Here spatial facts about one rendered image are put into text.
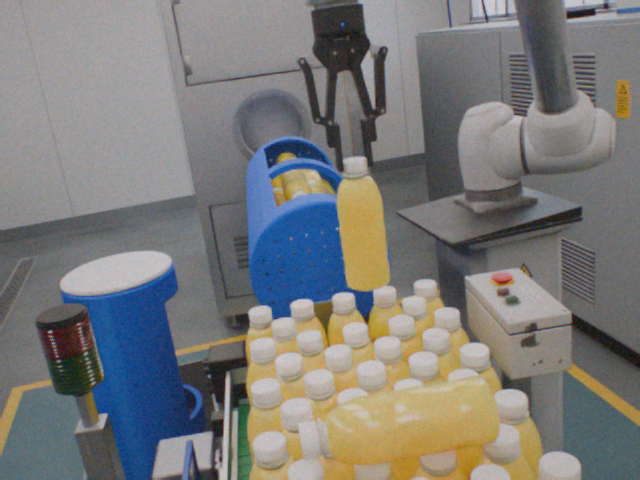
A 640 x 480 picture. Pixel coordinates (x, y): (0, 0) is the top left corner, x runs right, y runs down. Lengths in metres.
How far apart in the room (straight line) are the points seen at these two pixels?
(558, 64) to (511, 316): 0.74
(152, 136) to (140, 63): 0.68
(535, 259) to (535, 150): 0.30
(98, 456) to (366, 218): 0.50
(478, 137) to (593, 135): 0.28
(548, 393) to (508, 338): 1.02
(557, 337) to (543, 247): 0.79
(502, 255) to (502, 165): 0.24
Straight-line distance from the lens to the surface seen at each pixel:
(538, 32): 1.54
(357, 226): 0.98
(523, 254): 1.79
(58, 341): 0.84
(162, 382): 1.69
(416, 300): 1.08
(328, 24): 0.93
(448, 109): 4.12
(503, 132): 1.74
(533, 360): 1.05
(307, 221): 1.26
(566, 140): 1.69
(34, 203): 6.58
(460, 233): 1.66
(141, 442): 1.76
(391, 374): 0.95
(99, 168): 6.45
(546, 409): 2.05
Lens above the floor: 1.55
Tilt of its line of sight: 18 degrees down
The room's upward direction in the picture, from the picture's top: 8 degrees counter-clockwise
